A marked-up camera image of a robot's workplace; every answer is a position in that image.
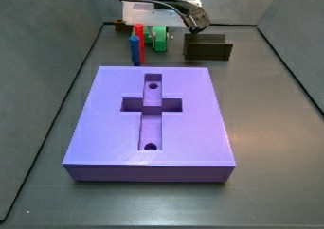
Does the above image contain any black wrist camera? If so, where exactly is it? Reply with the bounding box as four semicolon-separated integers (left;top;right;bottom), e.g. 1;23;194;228
153;0;210;34

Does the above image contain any red peg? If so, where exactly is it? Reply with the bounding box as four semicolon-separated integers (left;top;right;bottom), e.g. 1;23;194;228
133;24;144;64

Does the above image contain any blue peg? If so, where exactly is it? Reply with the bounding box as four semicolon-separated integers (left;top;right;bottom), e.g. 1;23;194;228
128;36;140;66

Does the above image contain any brown T-shaped block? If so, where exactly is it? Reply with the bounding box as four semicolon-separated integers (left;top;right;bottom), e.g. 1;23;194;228
113;19;132;32

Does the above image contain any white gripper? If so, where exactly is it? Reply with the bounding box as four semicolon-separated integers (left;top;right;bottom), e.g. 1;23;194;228
121;0;200;27

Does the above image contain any black angle fixture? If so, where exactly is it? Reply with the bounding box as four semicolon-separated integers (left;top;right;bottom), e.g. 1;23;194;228
183;34;232;61

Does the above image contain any green U-shaped block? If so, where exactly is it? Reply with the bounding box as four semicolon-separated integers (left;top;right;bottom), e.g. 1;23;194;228
144;26;168;52

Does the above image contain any purple board with cross slot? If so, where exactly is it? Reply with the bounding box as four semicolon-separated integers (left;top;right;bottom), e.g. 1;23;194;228
62;66;235;182

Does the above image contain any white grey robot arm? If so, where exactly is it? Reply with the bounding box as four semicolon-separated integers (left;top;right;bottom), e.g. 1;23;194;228
123;0;200;27

